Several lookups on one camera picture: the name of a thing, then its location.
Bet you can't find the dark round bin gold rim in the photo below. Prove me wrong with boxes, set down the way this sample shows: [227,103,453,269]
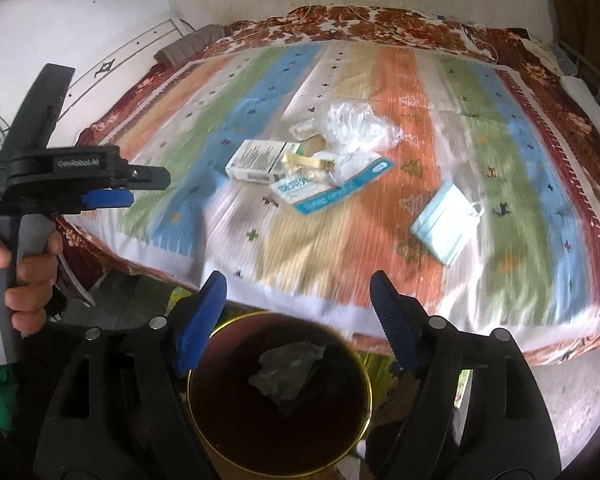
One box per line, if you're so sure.
[186,311,373,480]

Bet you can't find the grey folded cloth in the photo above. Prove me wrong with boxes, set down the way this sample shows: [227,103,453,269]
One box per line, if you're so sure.
[154,24,227,67]

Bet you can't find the striped colourful mat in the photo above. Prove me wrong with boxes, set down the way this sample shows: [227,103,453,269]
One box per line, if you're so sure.
[74,39,600,357]

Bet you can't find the metal wire rack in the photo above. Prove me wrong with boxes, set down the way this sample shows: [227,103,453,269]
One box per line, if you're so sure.
[549,40,600,113]

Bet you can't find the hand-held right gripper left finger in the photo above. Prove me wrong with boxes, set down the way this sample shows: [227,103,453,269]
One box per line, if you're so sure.
[34,270,229,480]

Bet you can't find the clear plastic bag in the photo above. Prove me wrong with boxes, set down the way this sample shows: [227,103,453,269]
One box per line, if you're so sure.
[322,101,405,153]

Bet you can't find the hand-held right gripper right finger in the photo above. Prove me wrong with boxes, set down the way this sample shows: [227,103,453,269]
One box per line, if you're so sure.
[364,269,565,480]

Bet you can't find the red floral blanket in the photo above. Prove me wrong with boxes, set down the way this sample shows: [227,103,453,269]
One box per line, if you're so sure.
[54,4,600,367]

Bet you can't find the blue and white box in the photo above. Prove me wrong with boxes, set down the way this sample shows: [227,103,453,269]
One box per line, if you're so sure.
[271,156,396,217]

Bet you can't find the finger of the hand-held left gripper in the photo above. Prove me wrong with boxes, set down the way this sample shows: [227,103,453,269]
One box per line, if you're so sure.
[124,163,172,189]
[72,188,135,210]

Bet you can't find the blue face mask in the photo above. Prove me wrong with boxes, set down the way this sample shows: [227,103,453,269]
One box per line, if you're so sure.
[410,181,485,267]

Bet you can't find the green yellow plastic bag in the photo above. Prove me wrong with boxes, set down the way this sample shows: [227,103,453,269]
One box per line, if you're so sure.
[357,352,398,411]

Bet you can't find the grey paper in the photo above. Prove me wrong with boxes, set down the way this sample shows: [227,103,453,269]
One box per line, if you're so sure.
[249,341,327,403]

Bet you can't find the gold foil wrapper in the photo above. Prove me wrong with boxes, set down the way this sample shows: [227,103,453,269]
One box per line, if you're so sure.
[282,152,337,181]

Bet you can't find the person's left hand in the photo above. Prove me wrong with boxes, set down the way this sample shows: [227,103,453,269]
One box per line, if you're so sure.
[0,220,64,339]

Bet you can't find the white cardboard box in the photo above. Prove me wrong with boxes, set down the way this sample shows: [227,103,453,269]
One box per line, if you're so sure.
[225,139,301,185]

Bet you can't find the small white wrapper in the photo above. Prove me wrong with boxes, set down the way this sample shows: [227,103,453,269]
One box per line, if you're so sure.
[289,117,321,142]

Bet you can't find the white folded cloth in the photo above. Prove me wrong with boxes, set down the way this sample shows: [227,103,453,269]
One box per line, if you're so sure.
[561,74,600,128]

